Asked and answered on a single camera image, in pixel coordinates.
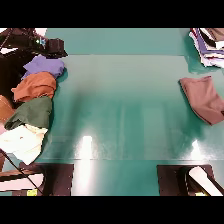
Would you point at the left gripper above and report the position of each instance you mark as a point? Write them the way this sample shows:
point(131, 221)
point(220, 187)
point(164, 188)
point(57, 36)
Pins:
point(55, 47)

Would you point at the mauve T-shirt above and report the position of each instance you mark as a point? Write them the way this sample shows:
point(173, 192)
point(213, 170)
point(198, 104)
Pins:
point(205, 98)

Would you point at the purple garment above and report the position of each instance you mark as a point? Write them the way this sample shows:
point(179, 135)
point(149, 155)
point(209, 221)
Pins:
point(45, 66)

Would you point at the orange garment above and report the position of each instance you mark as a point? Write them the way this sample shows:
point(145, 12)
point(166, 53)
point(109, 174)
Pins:
point(35, 86)

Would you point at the dark green garment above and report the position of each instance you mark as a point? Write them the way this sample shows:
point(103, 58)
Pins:
point(33, 113)

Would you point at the brown garment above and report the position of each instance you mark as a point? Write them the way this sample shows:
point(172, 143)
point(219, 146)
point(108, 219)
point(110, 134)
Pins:
point(5, 108)

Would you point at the stack of folded clothes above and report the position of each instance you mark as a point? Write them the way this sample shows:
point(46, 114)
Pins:
point(211, 50)

